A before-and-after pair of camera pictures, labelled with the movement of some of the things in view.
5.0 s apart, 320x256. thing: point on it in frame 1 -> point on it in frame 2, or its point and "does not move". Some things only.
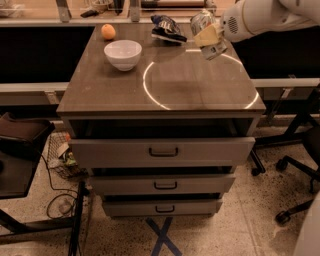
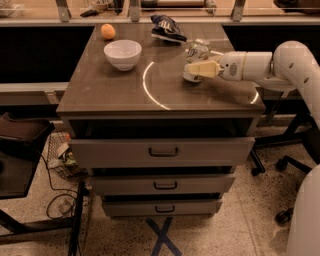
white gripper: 234,26 -> 231,65
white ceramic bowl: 124,55 does not move
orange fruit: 108,31 does not move
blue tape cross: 162,237 does not move
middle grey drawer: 161,185 does not move
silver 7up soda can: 200,22 -> 198,53
